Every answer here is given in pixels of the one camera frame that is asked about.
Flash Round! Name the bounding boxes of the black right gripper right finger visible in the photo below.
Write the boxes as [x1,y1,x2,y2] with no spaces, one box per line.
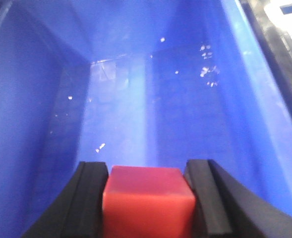
[184,159,292,238]

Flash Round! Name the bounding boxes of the red foam cube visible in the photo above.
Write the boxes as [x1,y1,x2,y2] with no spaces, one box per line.
[102,166,196,238]

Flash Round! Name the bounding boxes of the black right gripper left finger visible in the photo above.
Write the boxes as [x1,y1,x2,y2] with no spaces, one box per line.
[22,162,108,238]

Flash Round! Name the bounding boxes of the blue bin holding red cube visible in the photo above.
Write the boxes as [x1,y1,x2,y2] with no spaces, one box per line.
[0,0,292,237]

